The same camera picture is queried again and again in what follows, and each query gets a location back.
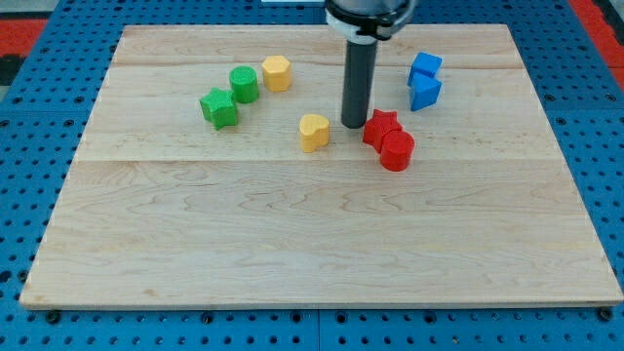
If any wooden board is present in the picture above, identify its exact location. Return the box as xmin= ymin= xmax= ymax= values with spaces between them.
xmin=20 ymin=24 xmax=623 ymax=310

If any yellow hexagon block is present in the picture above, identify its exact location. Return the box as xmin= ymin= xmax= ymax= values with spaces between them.
xmin=261 ymin=56 xmax=293 ymax=93

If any green star block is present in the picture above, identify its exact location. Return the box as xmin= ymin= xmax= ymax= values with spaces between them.
xmin=199 ymin=88 xmax=238 ymax=130

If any red star block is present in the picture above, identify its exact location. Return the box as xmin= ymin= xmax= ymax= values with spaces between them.
xmin=363 ymin=109 xmax=403 ymax=153

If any blue triangle block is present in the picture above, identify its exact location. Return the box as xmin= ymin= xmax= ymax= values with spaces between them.
xmin=409 ymin=73 xmax=442 ymax=111

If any red cylinder block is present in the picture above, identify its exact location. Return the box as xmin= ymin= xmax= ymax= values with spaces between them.
xmin=380 ymin=131 xmax=415 ymax=172

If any green cylinder block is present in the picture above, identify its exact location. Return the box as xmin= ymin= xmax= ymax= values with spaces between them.
xmin=229 ymin=65 xmax=259 ymax=103

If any yellow heart block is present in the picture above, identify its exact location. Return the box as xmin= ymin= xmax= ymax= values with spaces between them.
xmin=299 ymin=114 xmax=331 ymax=153

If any blue cube block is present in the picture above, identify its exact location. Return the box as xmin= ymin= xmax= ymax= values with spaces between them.
xmin=408 ymin=52 xmax=443 ymax=86

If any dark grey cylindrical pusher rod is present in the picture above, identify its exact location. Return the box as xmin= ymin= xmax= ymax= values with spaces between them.
xmin=341 ymin=41 xmax=377 ymax=129

